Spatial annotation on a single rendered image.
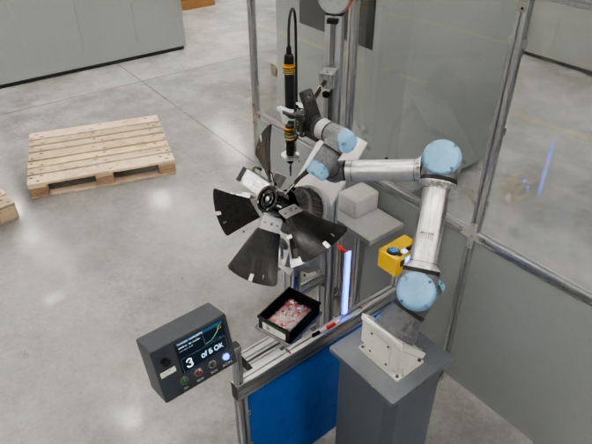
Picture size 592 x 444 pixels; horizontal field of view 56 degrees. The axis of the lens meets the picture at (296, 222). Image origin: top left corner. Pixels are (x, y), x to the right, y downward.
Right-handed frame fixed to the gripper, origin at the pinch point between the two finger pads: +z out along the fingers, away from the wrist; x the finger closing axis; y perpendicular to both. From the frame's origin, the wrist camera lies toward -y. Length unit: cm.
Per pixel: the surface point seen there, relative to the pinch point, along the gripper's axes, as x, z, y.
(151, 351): -82, -42, 40
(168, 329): -74, -35, 41
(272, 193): -3.3, 5.8, 40.5
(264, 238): -11, 2, 58
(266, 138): 9.7, 27.1, 27.7
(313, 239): -4, -21, 48
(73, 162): -6, 296, 150
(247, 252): -19, 4, 63
